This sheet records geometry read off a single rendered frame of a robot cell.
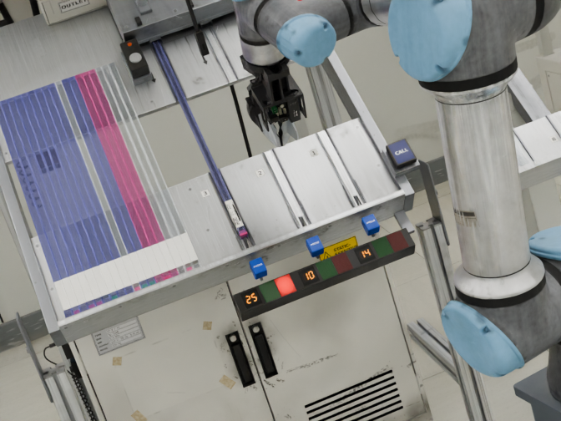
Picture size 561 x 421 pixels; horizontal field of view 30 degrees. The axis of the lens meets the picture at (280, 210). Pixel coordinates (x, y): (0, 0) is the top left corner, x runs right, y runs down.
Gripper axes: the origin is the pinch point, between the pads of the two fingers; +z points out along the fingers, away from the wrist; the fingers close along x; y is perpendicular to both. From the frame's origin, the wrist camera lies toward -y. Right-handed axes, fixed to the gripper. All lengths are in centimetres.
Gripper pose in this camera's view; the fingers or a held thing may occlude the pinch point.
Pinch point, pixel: (279, 138)
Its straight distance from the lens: 183.5
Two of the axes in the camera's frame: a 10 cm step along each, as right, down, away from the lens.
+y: 3.6, 6.4, -6.8
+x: 9.2, -3.5, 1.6
